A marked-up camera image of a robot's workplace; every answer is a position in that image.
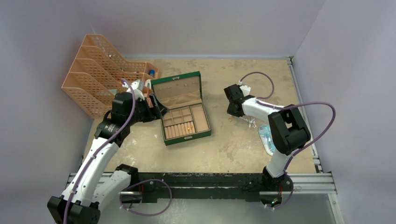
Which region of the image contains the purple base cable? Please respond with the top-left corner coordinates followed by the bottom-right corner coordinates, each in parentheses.
top-left (119, 178), bottom-right (173, 217)
top-left (261, 175), bottom-right (295, 211)

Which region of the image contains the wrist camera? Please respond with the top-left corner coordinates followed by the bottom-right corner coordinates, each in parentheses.
top-left (131, 79), bottom-right (151, 99)
top-left (238, 81), bottom-right (251, 97)

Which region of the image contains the blue white oval dish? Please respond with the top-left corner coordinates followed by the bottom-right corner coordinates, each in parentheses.
top-left (258, 124), bottom-right (276, 156)

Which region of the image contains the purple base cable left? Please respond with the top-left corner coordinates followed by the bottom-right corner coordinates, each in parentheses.
top-left (119, 178), bottom-right (173, 217)

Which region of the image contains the green jewelry box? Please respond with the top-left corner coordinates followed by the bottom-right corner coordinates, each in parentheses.
top-left (151, 71), bottom-right (212, 146)

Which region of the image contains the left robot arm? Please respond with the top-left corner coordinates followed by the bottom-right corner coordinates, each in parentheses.
top-left (47, 92), bottom-right (169, 224)

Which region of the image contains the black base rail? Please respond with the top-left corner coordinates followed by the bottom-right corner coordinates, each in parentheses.
top-left (117, 164), bottom-right (295, 205)

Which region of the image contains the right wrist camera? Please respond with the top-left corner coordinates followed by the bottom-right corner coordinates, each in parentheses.
top-left (238, 81), bottom-right (251, 97)

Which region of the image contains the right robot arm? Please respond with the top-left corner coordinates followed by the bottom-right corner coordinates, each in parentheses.
top-left (224, 84), bottom-right (311, 190)

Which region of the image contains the orange mesh file organizer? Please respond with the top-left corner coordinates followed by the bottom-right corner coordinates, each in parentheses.
top-left (62, 34), bottom-right (159, 119)

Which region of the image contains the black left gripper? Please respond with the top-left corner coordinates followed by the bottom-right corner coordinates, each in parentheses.
top-left (126, 93), bottom-right (168, 126)

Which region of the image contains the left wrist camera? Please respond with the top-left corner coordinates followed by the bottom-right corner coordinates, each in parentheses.
top-left (131, 79), bottom-right (151, 99)

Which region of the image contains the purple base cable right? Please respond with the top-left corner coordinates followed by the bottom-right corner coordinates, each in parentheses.
top-left (261, 175), bottom-right (295, 211)

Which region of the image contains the aluminium frame rail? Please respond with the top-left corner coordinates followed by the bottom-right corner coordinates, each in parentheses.
top-left (286, 56), bottom-right (344, 224)

